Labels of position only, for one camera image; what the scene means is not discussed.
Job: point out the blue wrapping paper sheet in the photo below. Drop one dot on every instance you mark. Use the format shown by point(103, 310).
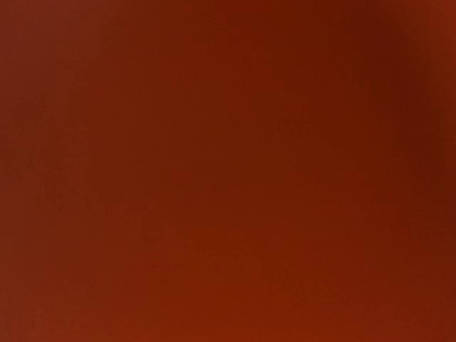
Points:
point(227, 170)

